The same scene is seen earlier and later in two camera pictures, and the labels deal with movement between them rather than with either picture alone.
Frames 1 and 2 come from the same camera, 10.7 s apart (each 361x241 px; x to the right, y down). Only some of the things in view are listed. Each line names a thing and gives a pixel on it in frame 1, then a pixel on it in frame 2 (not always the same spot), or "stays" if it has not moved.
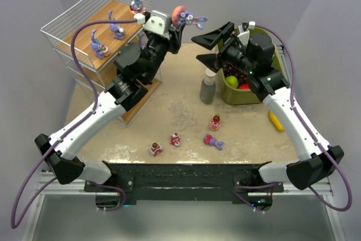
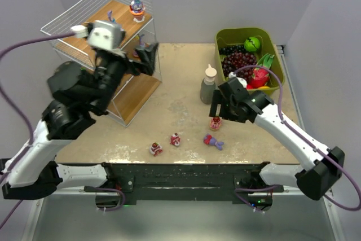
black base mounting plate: (157, 182) stays
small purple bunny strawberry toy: (208, 139) stays
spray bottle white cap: (207, 89) stays
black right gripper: (221, 53) → (221, 103)
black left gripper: (171, 39) → (131, 64)
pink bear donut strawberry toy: (215, 122) stays
